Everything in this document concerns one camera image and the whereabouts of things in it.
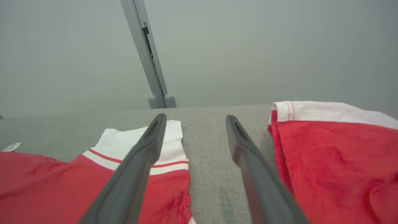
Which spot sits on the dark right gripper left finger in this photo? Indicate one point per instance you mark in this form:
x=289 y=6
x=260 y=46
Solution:
x=133 y=174

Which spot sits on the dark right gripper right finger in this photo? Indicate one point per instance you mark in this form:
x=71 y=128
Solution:
x=264 y=186

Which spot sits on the red Bulls basketball shorts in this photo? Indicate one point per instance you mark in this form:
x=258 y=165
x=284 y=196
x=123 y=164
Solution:
x=335 y=161

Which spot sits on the red and white jersey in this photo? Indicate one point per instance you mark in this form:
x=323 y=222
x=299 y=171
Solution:
x=46 y=186

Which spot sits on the grey post with dark slot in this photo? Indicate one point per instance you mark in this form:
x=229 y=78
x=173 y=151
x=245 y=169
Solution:
x=146 y=56

